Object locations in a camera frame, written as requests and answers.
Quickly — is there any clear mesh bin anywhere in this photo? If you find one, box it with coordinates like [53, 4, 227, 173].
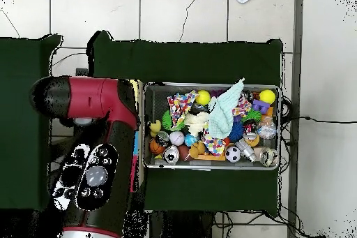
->
[143, 82, 281, 171]

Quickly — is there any colourful dotted cloth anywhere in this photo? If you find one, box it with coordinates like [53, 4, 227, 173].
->
[166, 89, 199, 130]

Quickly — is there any yellow ball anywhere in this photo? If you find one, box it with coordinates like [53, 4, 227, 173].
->
[257, 89, 276, 105]
[195, 89, 212, 106]

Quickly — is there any brown plush bear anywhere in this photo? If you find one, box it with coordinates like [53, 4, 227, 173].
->
[188, 140, 206, 158]

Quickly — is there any silver drink can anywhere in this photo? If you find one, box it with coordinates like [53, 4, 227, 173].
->
[162, 144, 181, 164]

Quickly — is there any mint green knitted cloth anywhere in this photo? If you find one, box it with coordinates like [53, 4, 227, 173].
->
[207, 77, 245, 140]

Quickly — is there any dark green tablecloth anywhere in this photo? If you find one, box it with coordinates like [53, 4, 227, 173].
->
[88, 30, 284, 216]

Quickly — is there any black and white soccer ball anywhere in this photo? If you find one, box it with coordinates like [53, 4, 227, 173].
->
[225, 145, 241, 163]

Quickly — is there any silver plastic toy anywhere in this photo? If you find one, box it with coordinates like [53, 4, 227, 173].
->
[235, 137, 257, 163]

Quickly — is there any purple toy block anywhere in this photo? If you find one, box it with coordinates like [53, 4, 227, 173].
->
[251, 99, 271, 115]

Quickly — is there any green covered side table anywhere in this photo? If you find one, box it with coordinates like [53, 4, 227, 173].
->
[0, 34, 63, 213]

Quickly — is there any black cable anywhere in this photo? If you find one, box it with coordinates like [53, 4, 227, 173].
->
[287, 115, 357, 124]

